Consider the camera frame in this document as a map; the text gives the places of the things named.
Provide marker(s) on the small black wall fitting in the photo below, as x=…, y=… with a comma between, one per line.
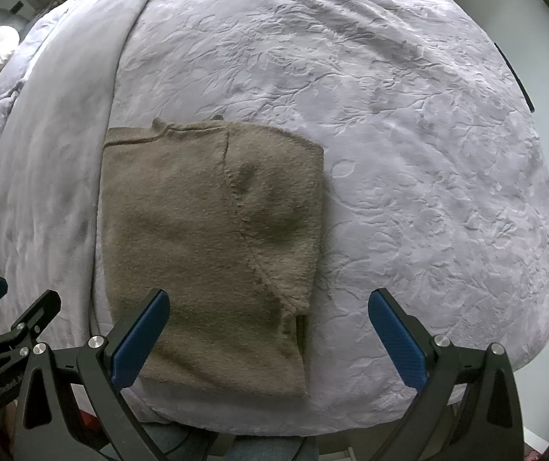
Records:
x=17, y=6

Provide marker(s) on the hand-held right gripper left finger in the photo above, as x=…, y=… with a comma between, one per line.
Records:
x=140, y=336

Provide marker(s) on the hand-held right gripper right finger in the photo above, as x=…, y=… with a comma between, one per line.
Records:
x=399, y=341

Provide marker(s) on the pale grey comforter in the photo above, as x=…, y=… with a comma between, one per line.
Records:
x=39, y=153

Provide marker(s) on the grey embossed blanket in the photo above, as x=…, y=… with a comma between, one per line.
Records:
x=399, y=153

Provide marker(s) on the olive knit sweater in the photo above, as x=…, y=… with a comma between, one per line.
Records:
x=183, y=225

